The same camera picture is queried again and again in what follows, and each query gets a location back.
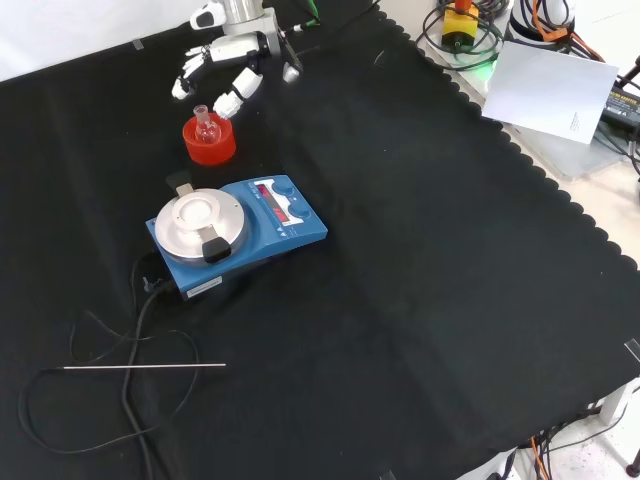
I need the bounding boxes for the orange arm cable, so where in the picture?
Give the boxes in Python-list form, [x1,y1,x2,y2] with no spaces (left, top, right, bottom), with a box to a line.
[532,0,606,61]

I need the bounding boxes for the heater with blue base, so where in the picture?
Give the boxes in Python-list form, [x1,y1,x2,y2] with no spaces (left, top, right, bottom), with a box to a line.
[145,171,330,303]

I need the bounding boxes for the black bench cloth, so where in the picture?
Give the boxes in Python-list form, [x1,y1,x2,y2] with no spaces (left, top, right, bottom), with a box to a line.
[0,0,640,480]

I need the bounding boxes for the black power adapter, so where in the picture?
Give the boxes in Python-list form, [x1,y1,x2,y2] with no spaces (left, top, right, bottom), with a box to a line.
[599,82,640,134]

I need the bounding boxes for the white table frame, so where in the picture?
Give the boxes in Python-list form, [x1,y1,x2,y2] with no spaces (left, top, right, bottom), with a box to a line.
[499,377,640,480]

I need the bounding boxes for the thick black power cable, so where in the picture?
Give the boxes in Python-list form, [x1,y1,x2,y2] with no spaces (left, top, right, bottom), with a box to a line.
[119,276,176,480]

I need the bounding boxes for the red flask ring stand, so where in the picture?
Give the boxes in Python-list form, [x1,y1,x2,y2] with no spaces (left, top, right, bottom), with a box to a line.
[181,112,237,167]

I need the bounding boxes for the yellow stop button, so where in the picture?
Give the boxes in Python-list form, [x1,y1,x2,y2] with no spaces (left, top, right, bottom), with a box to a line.
[442,0,482,51]

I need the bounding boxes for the pale board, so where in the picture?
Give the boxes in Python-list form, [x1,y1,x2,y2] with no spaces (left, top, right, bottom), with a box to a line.
[480,40,620,146]

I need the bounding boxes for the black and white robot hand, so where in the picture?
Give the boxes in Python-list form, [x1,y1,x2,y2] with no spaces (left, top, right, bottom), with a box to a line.
[171,30,272,121]

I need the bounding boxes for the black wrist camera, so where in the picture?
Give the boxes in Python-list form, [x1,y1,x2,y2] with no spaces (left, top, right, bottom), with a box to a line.
[267,9,304,84]

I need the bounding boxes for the clear round-bottom glass flask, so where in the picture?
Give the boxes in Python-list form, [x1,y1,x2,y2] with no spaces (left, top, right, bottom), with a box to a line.
[193,103,222,146]

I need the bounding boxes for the thin metal probe rod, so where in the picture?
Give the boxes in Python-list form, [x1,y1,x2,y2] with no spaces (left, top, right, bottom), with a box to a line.
[62,362,227,372]

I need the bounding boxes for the thin black probe cable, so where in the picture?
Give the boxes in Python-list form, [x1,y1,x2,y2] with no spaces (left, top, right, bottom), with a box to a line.
[18,254,201,456]

